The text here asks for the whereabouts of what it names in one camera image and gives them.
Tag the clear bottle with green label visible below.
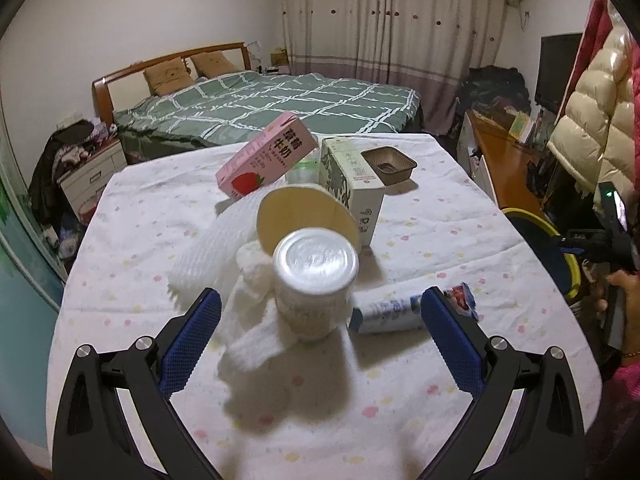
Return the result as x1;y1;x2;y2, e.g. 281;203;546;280
286;152;321;184

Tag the striped beige curtain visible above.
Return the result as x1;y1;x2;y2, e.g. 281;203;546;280
280;0;511;136

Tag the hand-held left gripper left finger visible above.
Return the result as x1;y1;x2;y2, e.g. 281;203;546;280
52;287;223;480

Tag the wooden bed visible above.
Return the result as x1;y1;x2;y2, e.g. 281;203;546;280
92;41;425;166

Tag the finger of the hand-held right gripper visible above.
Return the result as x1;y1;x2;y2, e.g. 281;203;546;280
559;229;601;263

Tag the white paper towel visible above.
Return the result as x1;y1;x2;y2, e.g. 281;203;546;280
217;242;301;413

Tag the green and white carton box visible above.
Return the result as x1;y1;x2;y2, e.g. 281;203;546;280
320;136;386;247

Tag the black television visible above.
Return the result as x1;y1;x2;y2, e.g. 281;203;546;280
534;32;583;113

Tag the white floral tablecloth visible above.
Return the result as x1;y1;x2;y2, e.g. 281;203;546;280
46;132;603;480

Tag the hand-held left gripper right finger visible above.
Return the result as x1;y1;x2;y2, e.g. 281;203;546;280
415;286;586;480

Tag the blue white snack tube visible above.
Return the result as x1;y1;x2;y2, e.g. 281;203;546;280
348;281;481;336

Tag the red garment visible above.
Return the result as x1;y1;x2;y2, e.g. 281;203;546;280
582;0;631;61

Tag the brown pillow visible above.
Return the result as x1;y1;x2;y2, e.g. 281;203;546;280
191;52;241;78
144;58;195;96

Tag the dark clothes pile by nightstand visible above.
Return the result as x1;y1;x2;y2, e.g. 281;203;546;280
30;120;118;261

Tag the wooden cabinet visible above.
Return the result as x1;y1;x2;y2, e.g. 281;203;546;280
460;110;556;221

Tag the green plaid duvet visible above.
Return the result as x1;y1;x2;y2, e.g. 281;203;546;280
112;71;421;153

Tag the green box on cabinet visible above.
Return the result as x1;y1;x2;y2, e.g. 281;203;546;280
509;111;536;143

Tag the cream puffer jacket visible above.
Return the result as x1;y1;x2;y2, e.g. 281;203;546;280
546;22;638;206

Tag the paper cup with foil lid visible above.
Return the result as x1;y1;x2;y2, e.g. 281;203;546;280
272;228;361;343

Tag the yellow trash bin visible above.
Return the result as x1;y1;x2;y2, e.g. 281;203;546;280
501;206;582;306

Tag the brown plastic tray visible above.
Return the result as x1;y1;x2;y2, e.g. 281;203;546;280
361;146;418;184

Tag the white nightstand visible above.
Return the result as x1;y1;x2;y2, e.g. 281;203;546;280
59;137;128;226

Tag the dark clothes pile on cabinet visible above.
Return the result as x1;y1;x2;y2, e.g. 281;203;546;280
455;65;531;136

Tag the pink milk carton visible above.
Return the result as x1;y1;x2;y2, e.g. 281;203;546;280
216;112;319;203

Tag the white foam net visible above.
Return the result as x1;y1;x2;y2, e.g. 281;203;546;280
167;195;266;306

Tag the person's right hand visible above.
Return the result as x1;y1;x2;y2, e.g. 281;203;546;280
582;267;640;356

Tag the teal printed panel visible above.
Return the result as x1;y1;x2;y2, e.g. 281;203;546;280
0;150;66;451

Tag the beige round paper lid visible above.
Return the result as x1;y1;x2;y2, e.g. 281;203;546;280
257;183;361;256

